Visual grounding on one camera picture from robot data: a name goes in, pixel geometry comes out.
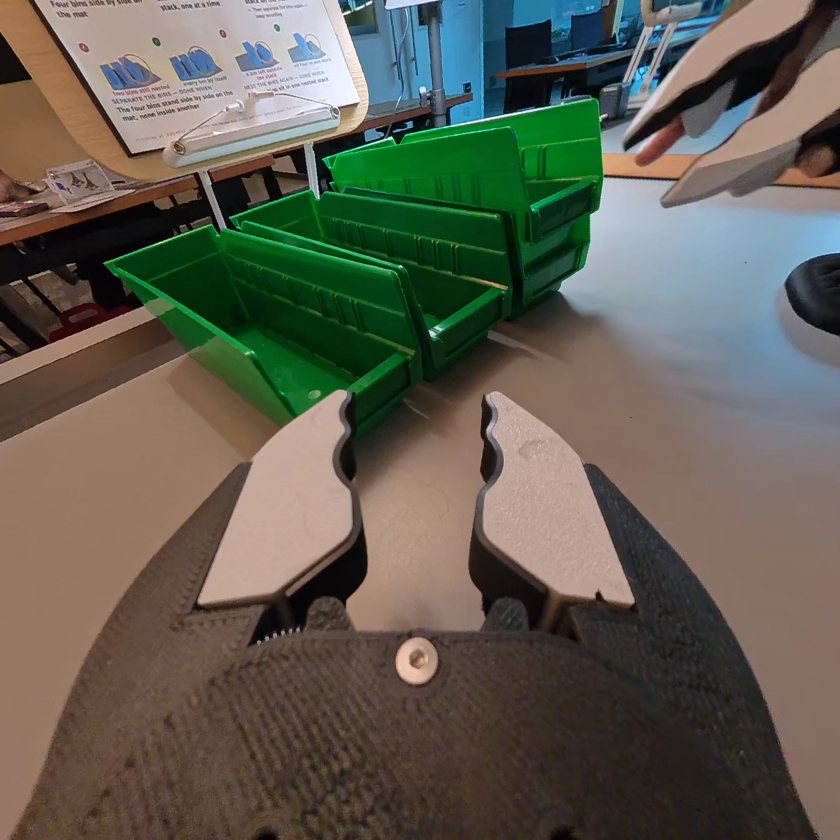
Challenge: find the dark office table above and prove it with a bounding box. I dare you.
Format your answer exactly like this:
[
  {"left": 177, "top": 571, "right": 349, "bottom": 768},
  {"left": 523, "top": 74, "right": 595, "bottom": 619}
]
[{"left": 495, "top": 46, "right": 651, "bottom": 122}]

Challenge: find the white document stand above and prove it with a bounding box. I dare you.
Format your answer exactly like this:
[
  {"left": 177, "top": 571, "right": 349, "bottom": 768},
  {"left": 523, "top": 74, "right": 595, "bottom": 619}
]
[{"left": 161, "top": 92, "right": 343, "bottom": 232}]

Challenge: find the green plastic bin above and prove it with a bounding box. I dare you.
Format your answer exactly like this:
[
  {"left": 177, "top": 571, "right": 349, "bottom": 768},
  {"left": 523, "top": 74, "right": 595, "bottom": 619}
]
[
  {"left": 230, "top": 190, "right": 514, "bottom": 382},
  {"left": 338, "top": 184, "right": 592, "bottom": 322},
  {"left": 105, "top": 225, "right": 424, "bottom": 437},
  {"left": 323, "top": 97, "right": 603, "bottom": 244}
]

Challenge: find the grey metal pole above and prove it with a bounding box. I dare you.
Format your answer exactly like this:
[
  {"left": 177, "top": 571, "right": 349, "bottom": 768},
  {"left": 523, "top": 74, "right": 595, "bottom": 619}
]
[{"left": 384, "top": 0, "right": 455, "bottom": 130}]

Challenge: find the red bag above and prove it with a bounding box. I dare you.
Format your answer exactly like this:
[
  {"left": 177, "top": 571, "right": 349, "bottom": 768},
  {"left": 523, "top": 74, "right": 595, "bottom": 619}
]
[{"left": 48, "top": 302, "right": 133, "bottom": 343}]

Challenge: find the brown flat board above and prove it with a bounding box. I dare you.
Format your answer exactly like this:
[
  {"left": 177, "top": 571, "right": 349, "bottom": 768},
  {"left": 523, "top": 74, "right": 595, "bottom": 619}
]
[{"left": 602, "top": 153, "right": 721, "bottom": 180}]

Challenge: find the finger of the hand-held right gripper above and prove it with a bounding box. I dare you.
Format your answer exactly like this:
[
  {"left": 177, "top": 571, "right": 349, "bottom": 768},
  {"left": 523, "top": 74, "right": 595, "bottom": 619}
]
[
  {"left": 622, "top": 0, "right": 816, "bottom": 151},
  {"left": 660, "top": 49, "right": 840, "bottom": 210}
]

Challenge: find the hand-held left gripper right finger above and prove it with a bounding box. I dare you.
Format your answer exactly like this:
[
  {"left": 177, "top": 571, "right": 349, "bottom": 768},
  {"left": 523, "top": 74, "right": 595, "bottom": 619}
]
[{"left": 469, "top": 392, "right": 637, "bottom": 630}]

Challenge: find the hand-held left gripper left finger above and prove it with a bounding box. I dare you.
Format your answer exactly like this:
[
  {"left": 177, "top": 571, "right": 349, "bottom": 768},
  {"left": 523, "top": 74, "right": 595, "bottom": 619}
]
[{"left": 197, "top": 390, "right": 368, "bottom": 626}]

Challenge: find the dark board on white stand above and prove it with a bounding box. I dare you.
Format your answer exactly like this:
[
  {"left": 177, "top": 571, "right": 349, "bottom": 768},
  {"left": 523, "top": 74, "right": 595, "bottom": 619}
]
[{"left": 622, "top": 0, "right": 701, "bottom": 101}]

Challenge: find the black ribbed oval pad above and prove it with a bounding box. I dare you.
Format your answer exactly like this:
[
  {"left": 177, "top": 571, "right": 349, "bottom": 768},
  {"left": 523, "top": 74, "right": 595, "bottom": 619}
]
[{"left": 784, "top": 252, "right": 840, "bottom": 337}]

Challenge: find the person's right hand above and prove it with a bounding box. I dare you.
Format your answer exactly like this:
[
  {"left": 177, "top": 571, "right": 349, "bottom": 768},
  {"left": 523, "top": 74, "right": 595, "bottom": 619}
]
[{"left": 635, "top": 117, "right": 840, "bottom": 179}]

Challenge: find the wooden display board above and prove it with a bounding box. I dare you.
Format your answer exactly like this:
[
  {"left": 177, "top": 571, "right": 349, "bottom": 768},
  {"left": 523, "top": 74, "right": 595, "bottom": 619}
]
[{"left": 0, "top": 0, "right": 370, "bottom": 182}]

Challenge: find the white desk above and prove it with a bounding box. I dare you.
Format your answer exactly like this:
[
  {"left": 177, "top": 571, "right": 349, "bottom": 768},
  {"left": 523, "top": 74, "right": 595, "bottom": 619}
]
[{"left": 0, "top": 305, "right": 198, "bottom": 441}]

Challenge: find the small picture card stand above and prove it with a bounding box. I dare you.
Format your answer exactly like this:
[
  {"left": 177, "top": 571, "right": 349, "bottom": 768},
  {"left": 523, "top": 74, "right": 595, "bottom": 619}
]
[{"left": 45, "top": 159, "right": 137, "bottom": 212}]

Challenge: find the brown wooden table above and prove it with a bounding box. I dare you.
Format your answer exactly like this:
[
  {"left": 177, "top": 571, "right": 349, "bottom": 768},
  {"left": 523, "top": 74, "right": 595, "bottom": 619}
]
[{"left": 0, "top": 92, "right": 475, "bottom": 245}]

